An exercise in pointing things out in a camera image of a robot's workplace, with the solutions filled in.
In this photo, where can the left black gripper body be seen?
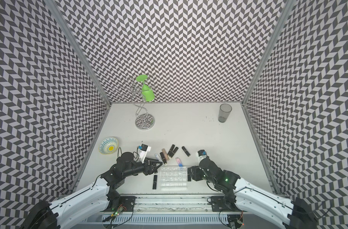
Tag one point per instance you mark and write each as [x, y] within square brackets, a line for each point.
[146, 171]

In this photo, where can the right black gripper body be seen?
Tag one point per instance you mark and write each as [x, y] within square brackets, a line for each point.
[198, 174]

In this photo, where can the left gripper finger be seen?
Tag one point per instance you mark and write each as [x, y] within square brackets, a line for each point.
[155, 163]
[153, 171]

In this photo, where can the black lipstick silver band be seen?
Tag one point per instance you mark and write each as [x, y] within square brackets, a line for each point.
[155, 178]

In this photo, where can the clear acrylic lipstick organizer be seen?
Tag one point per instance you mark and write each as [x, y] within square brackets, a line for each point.
[173, 178]

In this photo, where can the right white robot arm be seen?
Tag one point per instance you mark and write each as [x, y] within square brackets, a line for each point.
[242, 195]

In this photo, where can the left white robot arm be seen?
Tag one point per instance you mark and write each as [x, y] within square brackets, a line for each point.
[67, 212]

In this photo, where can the clear white lipstick tube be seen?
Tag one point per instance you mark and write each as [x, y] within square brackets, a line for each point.
[158, 157]

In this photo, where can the black gold lipstick left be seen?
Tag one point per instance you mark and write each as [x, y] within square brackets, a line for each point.
[163, 158]

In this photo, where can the pink blue lipstick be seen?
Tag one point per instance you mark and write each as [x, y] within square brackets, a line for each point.
[179, 162]

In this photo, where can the black lipstick far right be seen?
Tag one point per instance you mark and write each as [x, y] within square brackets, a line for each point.
[186, 151]

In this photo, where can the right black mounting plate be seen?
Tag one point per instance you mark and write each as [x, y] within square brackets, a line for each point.
[218, 204]

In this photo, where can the black mounting plate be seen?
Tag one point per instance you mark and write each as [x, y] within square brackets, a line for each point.
[125, 202]
[218, 204]

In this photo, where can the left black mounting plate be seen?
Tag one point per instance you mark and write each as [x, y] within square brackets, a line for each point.
[125, 202]

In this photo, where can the yellow blue patterned bowl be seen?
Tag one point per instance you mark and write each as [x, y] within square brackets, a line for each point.
[108, 146]

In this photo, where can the green plastic goblet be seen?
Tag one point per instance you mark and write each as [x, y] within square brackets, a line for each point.
[146, 91]

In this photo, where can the grey glass tumbler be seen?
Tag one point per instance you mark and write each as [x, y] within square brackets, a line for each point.
[224, 112]

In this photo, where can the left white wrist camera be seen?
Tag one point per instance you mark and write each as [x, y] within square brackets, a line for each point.
[143, 150]

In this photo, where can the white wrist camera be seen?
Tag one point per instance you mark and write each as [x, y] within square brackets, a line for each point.
[201, 154]
[143, 150]

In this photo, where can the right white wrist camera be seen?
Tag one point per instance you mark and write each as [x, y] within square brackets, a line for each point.
[201, 154]

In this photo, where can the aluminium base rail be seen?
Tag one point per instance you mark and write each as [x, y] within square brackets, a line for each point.
[167, 210]

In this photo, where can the metal wire cup stand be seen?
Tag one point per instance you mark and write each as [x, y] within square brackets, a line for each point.
[143, 119]

